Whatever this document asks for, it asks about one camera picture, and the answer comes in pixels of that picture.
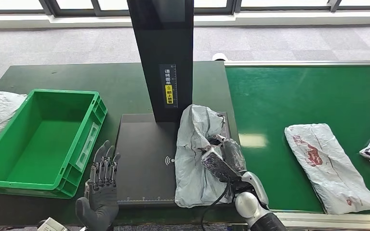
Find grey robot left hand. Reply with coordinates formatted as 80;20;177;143
76;140;121;231

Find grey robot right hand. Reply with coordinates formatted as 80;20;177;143
198;134;248;184

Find plain grey parcel bag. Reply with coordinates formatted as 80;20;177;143
174;104;237;209

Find grey parcel with red print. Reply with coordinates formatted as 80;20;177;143
284;123;370;215

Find black and yellow machine label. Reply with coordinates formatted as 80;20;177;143
159;64;179;109

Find green conveyor belt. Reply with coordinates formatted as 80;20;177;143
225;65;370;214

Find black inbound scanning machine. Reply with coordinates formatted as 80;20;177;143
115;0;231;205

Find green plastic crate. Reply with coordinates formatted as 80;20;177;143
0;89;108;200

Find small white round object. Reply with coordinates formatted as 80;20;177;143
211;52;229;62

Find white window sill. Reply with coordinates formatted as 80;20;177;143
0;11;370;30

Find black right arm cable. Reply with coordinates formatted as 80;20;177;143
200;178;231;231

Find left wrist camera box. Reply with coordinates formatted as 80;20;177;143
37;218;68;231

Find aluminium conveyor frame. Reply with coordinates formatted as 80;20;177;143
224;60;370;231

